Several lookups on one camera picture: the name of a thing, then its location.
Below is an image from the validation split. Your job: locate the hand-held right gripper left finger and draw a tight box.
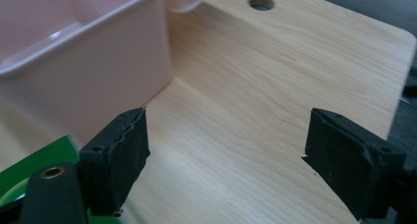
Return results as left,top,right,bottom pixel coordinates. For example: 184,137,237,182
78,106,151,218

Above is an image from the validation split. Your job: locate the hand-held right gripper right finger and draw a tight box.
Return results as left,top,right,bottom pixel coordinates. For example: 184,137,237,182
301,107,408,221

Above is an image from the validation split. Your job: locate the pink plastic bin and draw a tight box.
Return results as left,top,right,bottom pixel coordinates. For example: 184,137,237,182
0,0,174,147

